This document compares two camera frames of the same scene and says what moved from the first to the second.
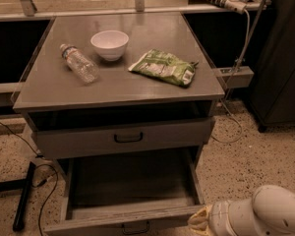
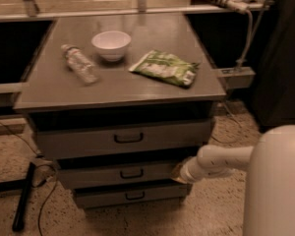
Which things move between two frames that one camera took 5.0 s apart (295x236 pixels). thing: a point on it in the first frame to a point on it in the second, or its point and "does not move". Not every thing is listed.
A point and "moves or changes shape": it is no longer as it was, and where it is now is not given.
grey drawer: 150,193 moves or changes shape
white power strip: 233,2 does not move
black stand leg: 26,186 does not move
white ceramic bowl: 110,43 does not move
